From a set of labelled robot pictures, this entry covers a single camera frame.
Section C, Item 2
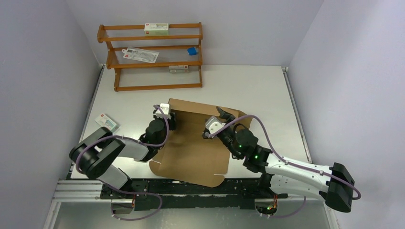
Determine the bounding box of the white green product box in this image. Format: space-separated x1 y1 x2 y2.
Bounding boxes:
144 23 169 36

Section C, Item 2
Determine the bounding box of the clear plastic packaged item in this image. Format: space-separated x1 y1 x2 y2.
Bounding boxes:
121 47 159 63

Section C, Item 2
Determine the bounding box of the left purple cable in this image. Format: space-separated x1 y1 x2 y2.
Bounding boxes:
75 104 171 221

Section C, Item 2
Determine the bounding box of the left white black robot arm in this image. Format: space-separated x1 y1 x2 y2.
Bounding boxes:
69 112 176 198

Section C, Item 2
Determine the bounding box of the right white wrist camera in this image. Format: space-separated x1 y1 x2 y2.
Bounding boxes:
205 116 225 137

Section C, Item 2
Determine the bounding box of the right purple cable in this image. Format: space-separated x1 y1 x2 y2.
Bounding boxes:
203 115 362 219

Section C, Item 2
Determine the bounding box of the small white flat package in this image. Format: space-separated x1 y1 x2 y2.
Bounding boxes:
95 113 120 134

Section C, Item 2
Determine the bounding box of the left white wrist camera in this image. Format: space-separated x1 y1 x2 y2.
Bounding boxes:
156 103 171 119

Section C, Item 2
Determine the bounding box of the purple cable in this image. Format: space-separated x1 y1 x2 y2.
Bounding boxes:
203 115 362 219
75 104 171 221

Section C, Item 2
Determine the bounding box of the orange wooden shelf rack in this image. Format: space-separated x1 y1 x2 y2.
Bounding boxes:
97 22 203 92

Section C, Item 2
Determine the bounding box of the small grey product box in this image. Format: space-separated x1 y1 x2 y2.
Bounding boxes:
169 65 190 74

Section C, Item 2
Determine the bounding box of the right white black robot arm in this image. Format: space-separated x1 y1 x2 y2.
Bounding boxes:
205 107 362 213

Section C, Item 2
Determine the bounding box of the small blue block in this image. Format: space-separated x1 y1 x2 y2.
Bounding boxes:
187 47 198 56

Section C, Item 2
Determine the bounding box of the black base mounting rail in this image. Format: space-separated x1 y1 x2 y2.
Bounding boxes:
99 178 274 211

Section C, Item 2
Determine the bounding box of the brown cardboard box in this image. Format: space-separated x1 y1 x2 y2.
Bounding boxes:
149 98 231 187

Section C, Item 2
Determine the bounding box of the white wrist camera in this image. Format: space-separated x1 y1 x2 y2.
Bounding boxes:
205 116 225 137
156 103 171 119

